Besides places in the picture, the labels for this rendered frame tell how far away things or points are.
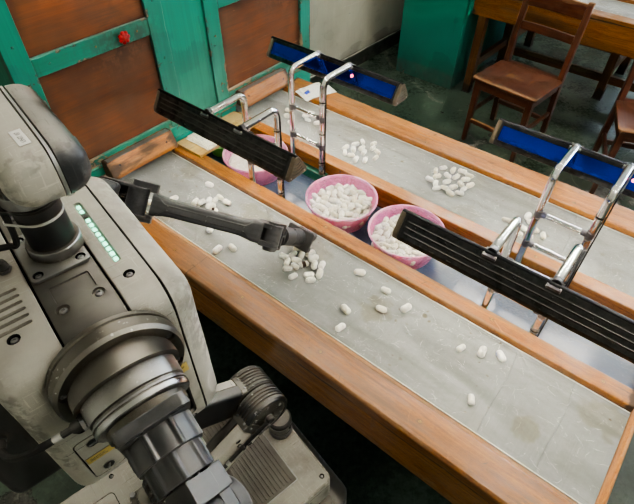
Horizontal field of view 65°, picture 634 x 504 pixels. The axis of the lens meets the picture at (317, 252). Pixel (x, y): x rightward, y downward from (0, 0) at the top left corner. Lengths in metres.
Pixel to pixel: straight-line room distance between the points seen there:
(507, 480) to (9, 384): 1.03
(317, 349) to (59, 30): 1.23
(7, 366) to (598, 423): 1.29
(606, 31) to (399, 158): 2.03
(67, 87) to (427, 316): 1.35
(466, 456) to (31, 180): 1.07
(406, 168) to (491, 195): 0.34
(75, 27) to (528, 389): 1.70
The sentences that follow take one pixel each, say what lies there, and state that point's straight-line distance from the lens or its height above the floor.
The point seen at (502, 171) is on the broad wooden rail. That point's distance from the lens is 2.08.
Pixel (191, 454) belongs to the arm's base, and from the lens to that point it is 0.61.
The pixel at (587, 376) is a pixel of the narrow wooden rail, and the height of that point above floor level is 0.76.
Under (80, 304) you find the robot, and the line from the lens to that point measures 0.66.
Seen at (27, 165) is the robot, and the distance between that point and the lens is 0.57.
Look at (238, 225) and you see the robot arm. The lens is 1.41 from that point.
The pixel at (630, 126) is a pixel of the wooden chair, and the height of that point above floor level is 0.46.
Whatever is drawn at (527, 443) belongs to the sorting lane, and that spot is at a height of 0.74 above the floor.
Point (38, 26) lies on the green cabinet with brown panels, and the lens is 1.79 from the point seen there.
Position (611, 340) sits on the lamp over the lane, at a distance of 1.20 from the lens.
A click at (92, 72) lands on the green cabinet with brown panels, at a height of 1.16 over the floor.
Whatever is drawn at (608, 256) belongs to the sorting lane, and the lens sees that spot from 1.91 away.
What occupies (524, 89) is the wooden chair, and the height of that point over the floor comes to 0.46.
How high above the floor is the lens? 1.92
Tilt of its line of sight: 46 degrees down
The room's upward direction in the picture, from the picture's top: straight up
